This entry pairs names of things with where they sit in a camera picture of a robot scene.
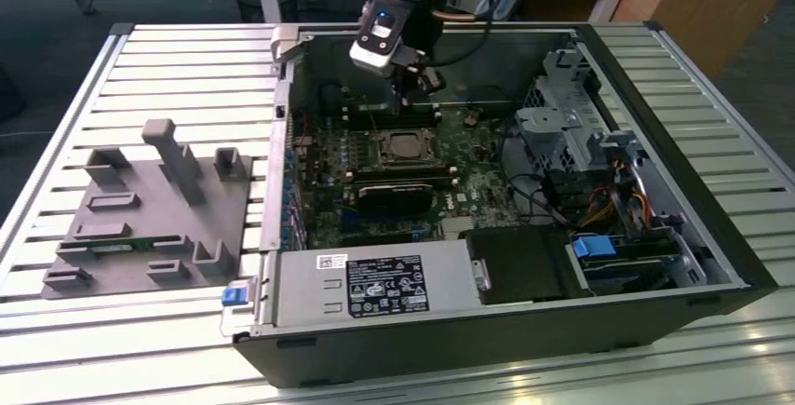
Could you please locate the silver power supply unit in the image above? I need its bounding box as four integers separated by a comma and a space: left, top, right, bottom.
251, 240, 485, 331

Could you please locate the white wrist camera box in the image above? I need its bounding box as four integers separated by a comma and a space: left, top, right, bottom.
347, 0, 417, 74

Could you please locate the metal socket cover frame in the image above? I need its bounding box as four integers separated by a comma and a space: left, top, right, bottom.
371, 128, 443, 168

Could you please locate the blue case latch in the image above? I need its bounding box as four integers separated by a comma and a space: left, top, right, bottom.
221, 282, 251, 307

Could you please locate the grey parts rack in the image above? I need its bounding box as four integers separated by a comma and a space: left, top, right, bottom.
39, 118, 258, 302

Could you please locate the black open PC case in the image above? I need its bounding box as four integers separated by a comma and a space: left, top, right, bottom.
230, 21, 782, 390

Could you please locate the black drive bay shroud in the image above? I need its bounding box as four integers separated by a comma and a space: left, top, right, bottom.
461, 225, 590, 307

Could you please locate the CPU socket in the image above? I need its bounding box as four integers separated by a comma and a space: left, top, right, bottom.
369, 128, 447, 169

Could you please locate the grey case handle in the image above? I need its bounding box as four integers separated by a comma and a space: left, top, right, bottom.
269, 24, 317, 67

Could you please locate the silver square CPU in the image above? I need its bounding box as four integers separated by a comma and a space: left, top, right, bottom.
386, 136, 431, 158

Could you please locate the metal drive cage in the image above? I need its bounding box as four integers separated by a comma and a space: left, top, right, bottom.
514, 48, 649, 174

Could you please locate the yellow red wire bundle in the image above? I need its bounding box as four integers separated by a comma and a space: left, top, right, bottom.
583, 157, 658, 230

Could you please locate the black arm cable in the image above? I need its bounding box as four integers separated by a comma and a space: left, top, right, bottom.
427, 0, 502, 69

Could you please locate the black graphics card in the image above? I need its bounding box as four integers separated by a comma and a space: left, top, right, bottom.
353, 182, 438, 216

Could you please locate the green RAM stick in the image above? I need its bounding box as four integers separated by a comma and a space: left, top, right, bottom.
86, 236, 186, 253

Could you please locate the thin wire locking lever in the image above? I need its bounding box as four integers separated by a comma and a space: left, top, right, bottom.
365, 97, 383, 141

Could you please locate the blue disk carrier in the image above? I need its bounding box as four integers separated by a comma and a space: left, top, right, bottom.
573, 235, 618, 263

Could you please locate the silver heatsink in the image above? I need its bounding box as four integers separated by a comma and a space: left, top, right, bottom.
439, 217, 471, 239

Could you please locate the green motherboard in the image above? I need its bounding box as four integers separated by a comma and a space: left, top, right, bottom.
289, 106, 549, 248

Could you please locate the wooden cabinet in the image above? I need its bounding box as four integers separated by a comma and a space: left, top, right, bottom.
611, 0, 795, 79

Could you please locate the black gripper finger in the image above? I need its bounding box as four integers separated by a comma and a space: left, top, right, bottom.
394, 69, 418, 116

